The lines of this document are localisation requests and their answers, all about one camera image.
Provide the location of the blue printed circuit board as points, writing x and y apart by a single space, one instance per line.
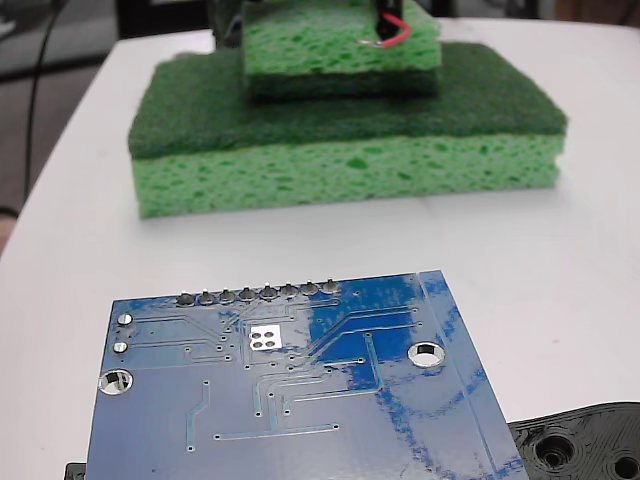
300 425

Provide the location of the small green scouring sponge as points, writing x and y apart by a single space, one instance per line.
310 45

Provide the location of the large green scouring sponge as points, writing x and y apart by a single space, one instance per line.
350 165

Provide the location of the black plastic fixture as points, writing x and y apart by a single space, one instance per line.
575 440

